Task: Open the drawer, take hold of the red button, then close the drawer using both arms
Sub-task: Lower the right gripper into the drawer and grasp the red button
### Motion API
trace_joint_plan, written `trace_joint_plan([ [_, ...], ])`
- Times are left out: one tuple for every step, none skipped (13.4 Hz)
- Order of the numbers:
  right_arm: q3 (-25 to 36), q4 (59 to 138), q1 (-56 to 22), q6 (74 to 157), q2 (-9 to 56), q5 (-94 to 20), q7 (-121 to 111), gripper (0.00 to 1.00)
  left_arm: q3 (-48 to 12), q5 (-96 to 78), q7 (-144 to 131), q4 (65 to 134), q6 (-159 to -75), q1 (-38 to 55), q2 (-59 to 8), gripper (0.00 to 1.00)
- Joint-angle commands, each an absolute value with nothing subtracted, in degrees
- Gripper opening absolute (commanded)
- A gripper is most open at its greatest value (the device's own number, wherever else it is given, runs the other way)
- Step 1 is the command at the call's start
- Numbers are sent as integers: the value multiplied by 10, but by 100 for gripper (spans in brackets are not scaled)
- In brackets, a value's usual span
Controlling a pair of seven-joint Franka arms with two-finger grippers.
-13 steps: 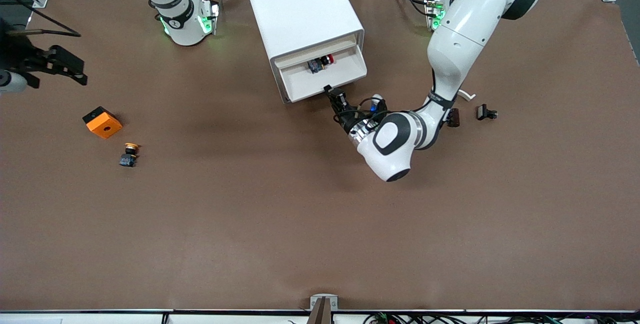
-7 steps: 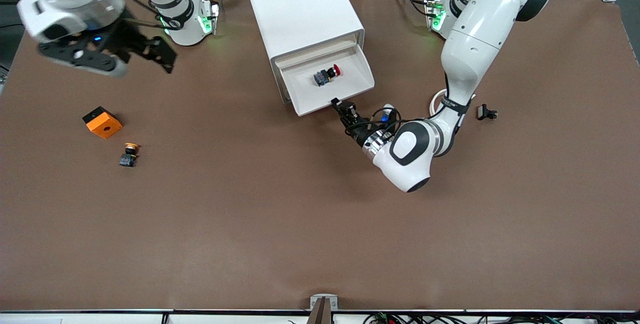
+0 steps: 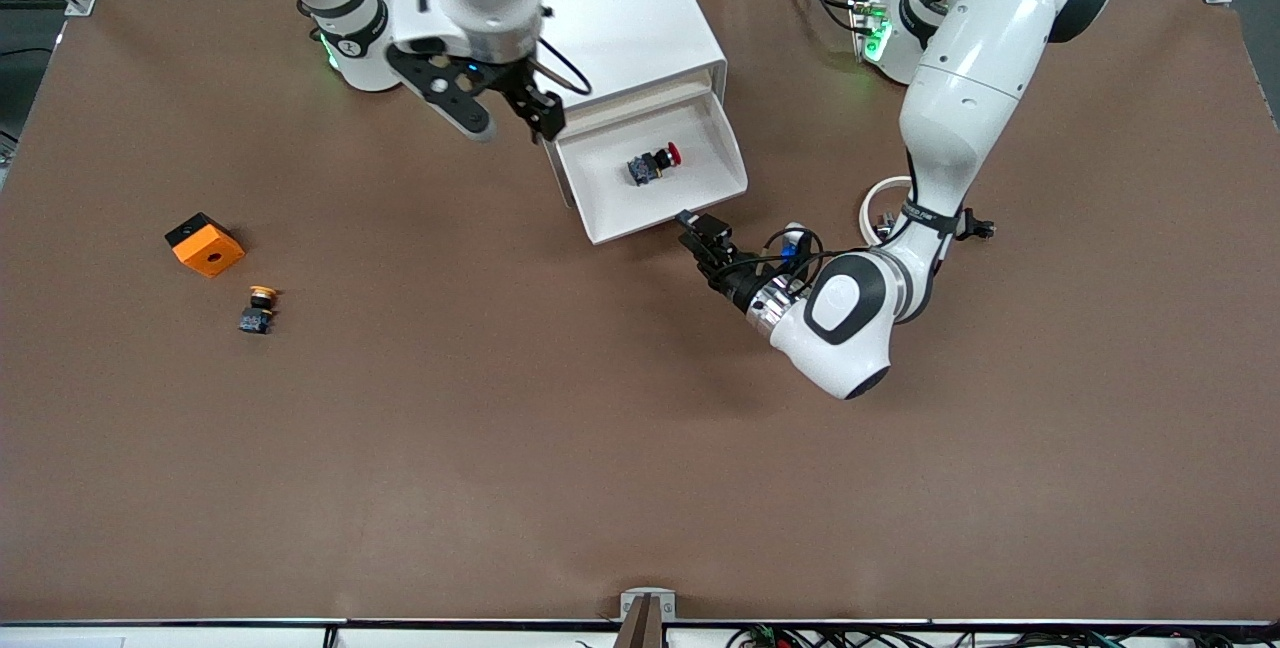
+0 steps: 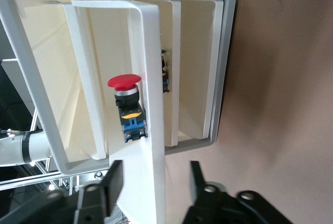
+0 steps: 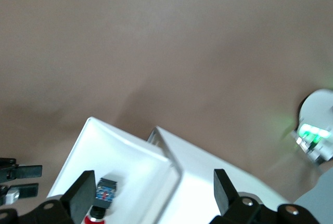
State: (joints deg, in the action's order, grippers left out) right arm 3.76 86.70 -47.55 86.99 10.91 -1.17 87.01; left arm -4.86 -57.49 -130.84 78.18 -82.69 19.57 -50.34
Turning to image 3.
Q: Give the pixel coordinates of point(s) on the brown table cover mat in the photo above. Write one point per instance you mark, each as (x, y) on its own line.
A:
(500, 428)

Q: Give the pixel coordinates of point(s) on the red push button switch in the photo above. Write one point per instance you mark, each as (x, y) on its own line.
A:
(655, 165)

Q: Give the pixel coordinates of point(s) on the orange push button switch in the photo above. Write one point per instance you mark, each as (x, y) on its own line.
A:
(259, 311)

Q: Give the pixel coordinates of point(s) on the white drawer cabinet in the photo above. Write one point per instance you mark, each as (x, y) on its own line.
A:
(630, 18)

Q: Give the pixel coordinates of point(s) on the orange black button enclosure box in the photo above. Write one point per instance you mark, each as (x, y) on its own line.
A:
(205, 246)

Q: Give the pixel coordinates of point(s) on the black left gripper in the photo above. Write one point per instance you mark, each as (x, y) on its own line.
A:
(730, 278)

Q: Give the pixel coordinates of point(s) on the white sliding drawer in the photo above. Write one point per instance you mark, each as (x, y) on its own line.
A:
(640, 203)

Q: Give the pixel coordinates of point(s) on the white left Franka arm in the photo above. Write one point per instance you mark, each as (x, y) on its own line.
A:
(965, 98)

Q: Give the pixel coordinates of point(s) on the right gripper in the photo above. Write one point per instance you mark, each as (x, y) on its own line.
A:
(521, 91)

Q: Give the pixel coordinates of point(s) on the grey metal table bracket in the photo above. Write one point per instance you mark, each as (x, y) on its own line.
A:
(647, 608)

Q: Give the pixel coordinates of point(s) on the white table edge rail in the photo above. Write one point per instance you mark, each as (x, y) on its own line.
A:
(200, 636)

